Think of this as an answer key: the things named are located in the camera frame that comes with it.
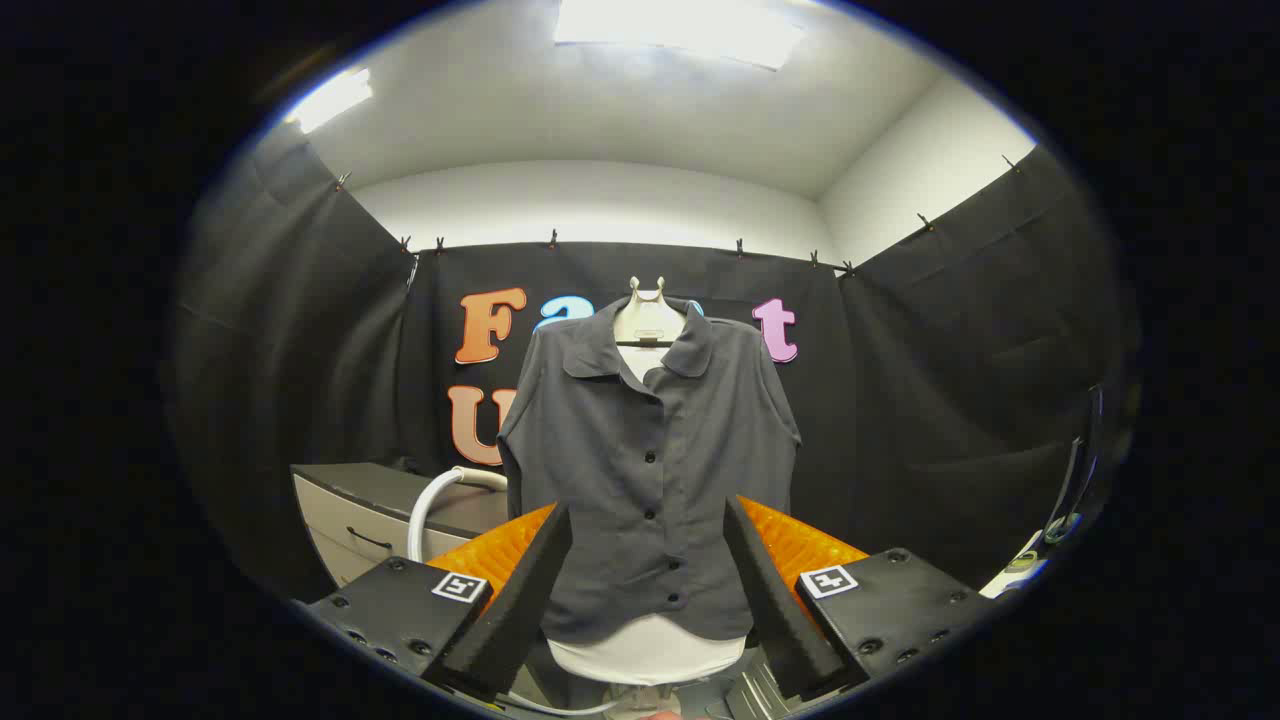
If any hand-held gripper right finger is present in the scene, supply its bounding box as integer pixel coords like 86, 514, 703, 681
722, 495, 996, 701

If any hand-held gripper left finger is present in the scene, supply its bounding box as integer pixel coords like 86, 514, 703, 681
305, 500, 573, 701

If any dark grey button shirt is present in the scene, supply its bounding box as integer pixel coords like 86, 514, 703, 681
497, 295, 803, 646

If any grey stand base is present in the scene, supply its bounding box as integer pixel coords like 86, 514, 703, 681
500, 640, 801, 720

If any white board cover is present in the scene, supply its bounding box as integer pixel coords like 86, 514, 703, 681
548, 345, 749, 686

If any grey drawer cabinet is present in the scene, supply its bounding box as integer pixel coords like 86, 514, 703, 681
290, 462, 511, 589

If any white table edge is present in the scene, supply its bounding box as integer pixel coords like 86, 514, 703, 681
980, 530, 1051, 599

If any black backdrop cloth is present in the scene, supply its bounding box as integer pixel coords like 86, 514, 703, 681
170, 125, 1141, 601

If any row of black clips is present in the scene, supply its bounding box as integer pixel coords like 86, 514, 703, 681
335, 155, 1021, 279

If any small ceiling light panel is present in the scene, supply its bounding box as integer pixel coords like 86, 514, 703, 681
285, 68, 373, 134

